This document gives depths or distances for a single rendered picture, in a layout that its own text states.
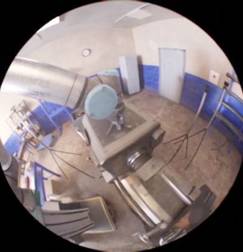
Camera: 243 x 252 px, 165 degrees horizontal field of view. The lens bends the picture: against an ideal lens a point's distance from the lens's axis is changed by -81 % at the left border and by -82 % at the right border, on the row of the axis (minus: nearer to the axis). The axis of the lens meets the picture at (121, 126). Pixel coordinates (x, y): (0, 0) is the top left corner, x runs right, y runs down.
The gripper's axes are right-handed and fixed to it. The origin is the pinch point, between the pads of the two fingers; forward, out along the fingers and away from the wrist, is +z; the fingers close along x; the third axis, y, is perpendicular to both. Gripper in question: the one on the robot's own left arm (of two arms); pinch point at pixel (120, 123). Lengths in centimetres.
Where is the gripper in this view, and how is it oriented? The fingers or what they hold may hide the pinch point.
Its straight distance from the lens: 55.2
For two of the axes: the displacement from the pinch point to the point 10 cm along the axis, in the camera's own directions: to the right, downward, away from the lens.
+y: 9.4, 1.2, -3.3
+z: 1.7, 6.9, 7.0
